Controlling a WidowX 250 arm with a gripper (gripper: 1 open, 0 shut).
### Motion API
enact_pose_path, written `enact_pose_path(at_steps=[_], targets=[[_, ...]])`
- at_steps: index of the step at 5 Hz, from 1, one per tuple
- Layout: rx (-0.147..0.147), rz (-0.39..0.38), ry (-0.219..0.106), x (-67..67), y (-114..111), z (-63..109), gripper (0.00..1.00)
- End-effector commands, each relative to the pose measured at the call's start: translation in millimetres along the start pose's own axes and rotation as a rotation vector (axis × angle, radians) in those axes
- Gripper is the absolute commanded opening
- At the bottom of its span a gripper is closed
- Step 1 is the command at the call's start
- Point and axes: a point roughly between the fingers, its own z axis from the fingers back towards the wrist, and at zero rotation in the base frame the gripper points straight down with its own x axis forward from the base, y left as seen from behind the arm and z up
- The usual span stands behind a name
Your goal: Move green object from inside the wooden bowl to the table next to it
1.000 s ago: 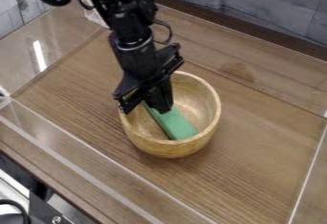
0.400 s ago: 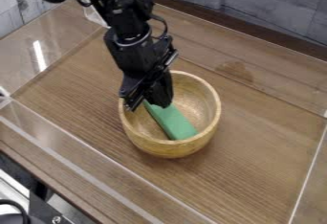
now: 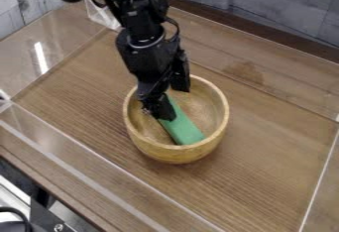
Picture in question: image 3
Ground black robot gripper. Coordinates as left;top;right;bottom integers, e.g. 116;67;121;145
115;31;191;121

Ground light wooden bowl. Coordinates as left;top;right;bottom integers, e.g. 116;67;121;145
123;75;231;165

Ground green rectangular block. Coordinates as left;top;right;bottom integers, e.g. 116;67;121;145
157;99;205;146

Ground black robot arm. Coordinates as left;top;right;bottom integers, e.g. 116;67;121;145
63;0;191;121

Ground clear acrylic corner bracket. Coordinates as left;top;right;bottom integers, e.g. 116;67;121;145
84;0;120;31

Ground clear acrylic enclosure wall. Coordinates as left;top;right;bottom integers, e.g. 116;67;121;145
0;0;339;232

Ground black metal clamp bracket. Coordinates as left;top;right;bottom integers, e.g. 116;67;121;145
29;199;67;232

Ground black cable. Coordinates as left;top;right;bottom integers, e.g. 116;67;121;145
0;206;33;232

